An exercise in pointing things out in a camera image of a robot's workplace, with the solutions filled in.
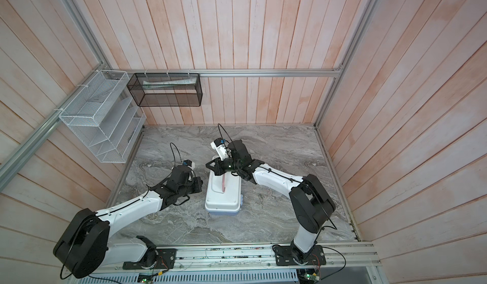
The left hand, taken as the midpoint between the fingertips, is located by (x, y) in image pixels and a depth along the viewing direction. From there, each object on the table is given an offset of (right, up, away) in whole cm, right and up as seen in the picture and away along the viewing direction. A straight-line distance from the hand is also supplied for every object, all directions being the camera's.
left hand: (203, 185), depth 87 cm
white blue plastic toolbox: (+10, -2, -9) cm, 14 cm away
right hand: (+3, +10, -6) cm, 12 cm away
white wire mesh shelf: (-41, +34, -10) cm, 54 cm away
